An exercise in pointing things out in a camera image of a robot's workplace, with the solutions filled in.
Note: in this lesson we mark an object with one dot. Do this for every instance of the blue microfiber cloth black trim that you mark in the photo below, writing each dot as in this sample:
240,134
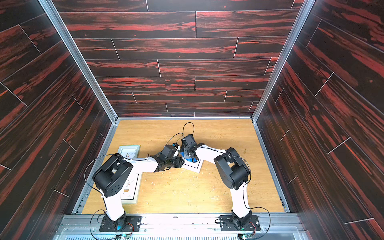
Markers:
188,157

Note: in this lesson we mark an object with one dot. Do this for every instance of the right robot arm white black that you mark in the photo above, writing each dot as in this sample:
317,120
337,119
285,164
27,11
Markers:
233,171

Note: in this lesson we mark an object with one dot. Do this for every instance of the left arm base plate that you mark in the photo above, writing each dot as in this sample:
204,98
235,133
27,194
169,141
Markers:
126,224

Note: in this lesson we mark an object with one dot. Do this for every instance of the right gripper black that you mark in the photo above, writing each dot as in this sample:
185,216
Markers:
189,153

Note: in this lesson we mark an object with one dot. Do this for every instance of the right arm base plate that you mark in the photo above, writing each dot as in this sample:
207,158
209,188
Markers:
229,223

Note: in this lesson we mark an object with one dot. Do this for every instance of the aluminium front rail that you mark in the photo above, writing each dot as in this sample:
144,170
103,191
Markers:
275,226

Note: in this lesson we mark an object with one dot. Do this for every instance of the white picture frame deer print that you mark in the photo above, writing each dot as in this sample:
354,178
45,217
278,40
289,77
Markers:
194,167

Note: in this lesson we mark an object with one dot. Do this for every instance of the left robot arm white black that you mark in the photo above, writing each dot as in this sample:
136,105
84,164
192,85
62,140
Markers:
111,177

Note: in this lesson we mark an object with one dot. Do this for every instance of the white picture frame near left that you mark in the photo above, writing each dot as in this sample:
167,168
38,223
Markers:
130,191

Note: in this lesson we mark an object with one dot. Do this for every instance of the grey-green picture frame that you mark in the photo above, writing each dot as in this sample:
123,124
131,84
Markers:
129,151

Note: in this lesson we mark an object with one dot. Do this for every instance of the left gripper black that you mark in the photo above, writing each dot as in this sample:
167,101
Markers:
179,164

